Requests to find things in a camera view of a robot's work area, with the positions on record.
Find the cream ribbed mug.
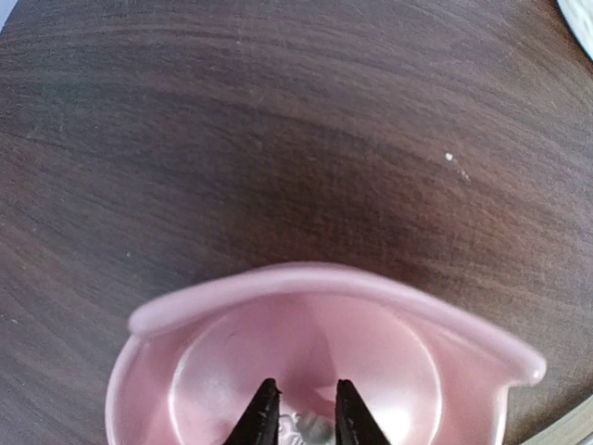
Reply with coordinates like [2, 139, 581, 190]
[556, 0, 593, 59]

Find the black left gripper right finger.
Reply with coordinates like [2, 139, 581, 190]
[334, 379, 389, 445]

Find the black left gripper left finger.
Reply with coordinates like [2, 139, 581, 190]
[224, 378, 281, 445]

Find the white chess pawn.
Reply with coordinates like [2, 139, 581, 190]
[296, 413, 335, 445]

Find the wooden chess board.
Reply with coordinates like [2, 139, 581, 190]
[524, 396, 593, 445]

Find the pink cat-ear bowl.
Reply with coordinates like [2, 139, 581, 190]
[105, 262, 547, 444]

